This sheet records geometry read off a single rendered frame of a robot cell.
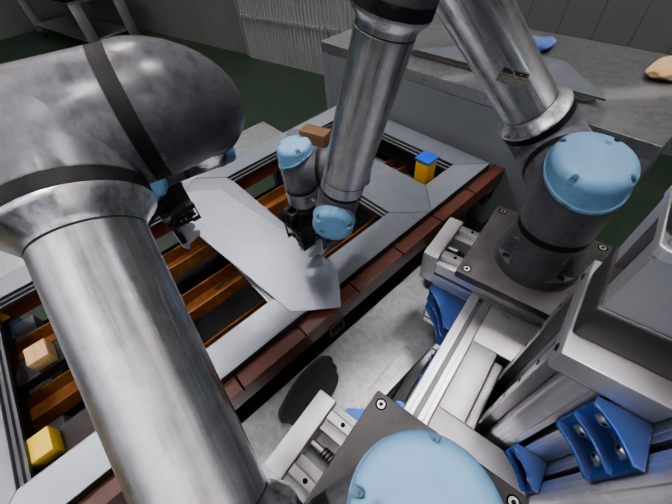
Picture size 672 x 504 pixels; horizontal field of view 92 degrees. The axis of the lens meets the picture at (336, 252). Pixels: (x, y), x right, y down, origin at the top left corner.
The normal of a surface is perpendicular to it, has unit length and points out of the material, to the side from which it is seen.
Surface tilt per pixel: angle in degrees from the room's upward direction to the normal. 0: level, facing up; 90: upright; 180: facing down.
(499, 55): 91
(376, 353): 0
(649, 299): 90
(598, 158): 7
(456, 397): 0
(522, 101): 95
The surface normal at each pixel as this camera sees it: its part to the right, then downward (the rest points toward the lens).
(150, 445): 0.12, -0.16
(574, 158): -0.09, -0.54
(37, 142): 0.36, -0.28
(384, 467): 0.04, -0.69
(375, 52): -0.26, 0.73
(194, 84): 0.81, -0.07
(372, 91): -0.06, 0.78
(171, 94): 0.70, 0.09
